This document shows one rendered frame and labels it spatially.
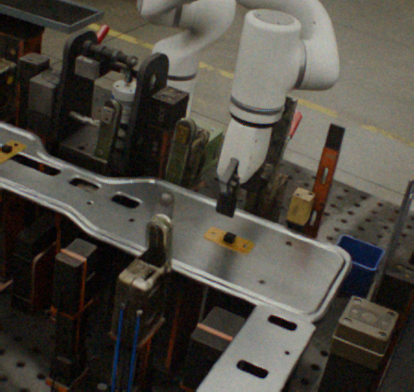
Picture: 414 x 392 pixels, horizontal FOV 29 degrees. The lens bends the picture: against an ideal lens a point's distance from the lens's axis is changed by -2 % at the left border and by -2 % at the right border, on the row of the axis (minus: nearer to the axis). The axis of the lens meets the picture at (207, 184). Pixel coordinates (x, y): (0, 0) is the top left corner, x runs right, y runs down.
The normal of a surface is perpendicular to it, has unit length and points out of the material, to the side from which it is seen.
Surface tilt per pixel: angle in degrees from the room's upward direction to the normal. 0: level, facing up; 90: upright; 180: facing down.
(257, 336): 0
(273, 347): 0
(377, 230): 0
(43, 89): 90
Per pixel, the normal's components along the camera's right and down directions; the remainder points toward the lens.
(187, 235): 0.15, -0.84
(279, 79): 0.31, 0.58
